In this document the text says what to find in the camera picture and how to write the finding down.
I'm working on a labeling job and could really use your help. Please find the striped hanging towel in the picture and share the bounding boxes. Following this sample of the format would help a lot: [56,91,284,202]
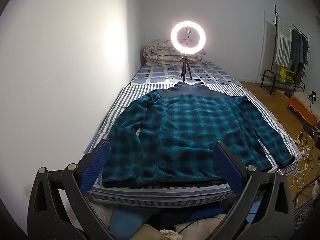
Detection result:
[274,15,292,67]

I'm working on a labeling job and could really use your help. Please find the orange bench with cream cover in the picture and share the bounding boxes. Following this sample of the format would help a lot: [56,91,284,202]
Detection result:
[287,91,320,128]

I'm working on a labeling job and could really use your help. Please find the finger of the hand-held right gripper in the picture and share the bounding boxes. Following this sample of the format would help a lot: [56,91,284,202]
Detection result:
[303,122,320,140]

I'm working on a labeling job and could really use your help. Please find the folded floral quilt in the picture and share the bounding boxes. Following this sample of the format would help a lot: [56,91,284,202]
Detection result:
[143,39,207,64]

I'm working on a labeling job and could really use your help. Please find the blue cloth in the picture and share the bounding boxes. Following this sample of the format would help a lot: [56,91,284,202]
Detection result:
[110,207,150,232]

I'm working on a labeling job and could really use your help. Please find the black mini tripod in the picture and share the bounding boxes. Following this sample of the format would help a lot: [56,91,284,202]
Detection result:
[180,55,192,82]

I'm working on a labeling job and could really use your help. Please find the dark hanging clothes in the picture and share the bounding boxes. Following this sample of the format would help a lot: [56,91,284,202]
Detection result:
[289,29,308,85]

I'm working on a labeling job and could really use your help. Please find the yellow box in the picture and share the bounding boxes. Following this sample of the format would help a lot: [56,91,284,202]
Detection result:
[279,67,295,82]

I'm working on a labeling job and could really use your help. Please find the grey knitted textile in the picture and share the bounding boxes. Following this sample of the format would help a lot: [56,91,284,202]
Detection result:
[294,197,318,230]

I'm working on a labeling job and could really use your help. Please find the grey white striped blanket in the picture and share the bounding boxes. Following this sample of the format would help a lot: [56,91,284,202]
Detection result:
[84,82,300,208]

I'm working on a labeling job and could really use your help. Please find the black metal clothes rack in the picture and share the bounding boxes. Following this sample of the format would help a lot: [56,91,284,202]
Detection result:
[260,3,310,96]

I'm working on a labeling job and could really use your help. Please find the thin black cable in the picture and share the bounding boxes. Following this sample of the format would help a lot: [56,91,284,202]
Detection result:
[175,217,214,240]

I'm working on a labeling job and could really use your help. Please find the beige pillow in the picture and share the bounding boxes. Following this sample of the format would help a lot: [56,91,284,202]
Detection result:
[174,214,228,240]

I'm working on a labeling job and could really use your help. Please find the teal plaid fleece jacket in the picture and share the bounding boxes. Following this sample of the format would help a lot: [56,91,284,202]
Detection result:
[101,81,295,188]

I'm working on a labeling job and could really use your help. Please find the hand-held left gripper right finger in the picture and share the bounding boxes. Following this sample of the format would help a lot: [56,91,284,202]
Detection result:
[212,141,295,240]

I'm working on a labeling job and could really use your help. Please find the black ring light cable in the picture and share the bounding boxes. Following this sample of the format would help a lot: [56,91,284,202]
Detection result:
[165,69,244,88]

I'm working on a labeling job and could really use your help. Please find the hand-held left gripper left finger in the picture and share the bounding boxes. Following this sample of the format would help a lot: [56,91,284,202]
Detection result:
[27,140,112,240]

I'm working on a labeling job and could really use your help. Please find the white floor cable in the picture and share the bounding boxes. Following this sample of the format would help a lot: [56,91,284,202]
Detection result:
[291,140,315,188]

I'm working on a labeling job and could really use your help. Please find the blue patterned bed sheet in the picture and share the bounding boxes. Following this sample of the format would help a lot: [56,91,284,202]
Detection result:
[131,60,238,85]

